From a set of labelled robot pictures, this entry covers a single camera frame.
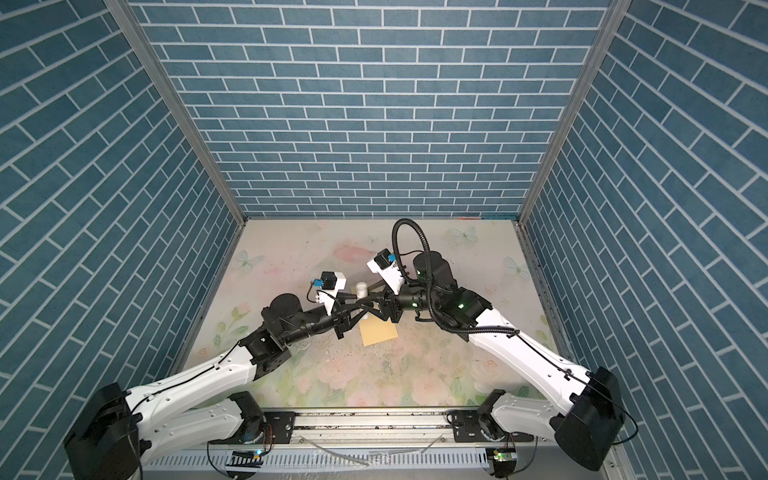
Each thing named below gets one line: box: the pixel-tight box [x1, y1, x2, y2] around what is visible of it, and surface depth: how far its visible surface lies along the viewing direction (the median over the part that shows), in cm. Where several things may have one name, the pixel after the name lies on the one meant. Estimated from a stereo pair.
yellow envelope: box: [358, 312, 398, 347], surface depth 91 cm
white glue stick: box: [355, 281, 368, 299], surface depth 68 cm
